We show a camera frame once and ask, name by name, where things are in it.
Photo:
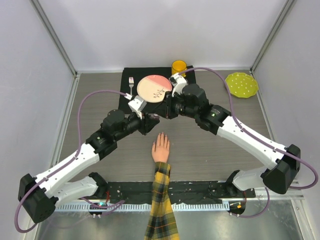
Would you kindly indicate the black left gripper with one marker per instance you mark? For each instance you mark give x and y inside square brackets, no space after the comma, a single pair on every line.
[147,123]

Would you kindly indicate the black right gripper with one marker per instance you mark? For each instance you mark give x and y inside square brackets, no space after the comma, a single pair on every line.
[167,104]

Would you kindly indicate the purple nail polish bottle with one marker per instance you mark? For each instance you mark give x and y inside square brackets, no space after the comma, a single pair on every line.
[155,116]

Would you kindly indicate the yellow plaid sleeve forearm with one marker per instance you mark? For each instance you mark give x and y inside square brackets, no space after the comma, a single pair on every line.
[161,223]

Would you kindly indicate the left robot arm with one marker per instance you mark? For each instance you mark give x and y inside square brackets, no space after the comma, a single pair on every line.
[40,195]

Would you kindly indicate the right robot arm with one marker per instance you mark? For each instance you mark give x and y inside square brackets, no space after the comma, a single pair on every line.
[280,166]

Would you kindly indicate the mannequin hand with painted nails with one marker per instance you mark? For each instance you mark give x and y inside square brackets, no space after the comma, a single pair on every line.
[160,150]

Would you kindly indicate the pink cream plate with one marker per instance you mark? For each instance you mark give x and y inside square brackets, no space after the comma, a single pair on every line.
[152,88]

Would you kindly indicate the yellow mug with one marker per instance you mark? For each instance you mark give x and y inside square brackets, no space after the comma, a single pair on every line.
[179,66]

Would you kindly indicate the silver fork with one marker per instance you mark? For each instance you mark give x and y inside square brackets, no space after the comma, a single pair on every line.
[131,84]

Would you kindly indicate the green polka dot plate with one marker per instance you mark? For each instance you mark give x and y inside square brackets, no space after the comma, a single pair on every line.
[241,85]

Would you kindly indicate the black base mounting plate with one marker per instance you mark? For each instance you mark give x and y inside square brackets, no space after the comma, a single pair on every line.
[180,192]

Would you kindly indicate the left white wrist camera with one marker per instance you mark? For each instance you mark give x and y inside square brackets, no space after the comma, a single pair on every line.
[137,105]

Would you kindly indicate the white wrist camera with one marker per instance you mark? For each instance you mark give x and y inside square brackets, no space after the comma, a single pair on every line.
[178,82]
[137,105]

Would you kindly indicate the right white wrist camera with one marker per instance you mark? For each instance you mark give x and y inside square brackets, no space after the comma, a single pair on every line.
[178,82]

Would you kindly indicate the white slotted cable duct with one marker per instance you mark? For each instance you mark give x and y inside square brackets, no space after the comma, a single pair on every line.
[81,206]

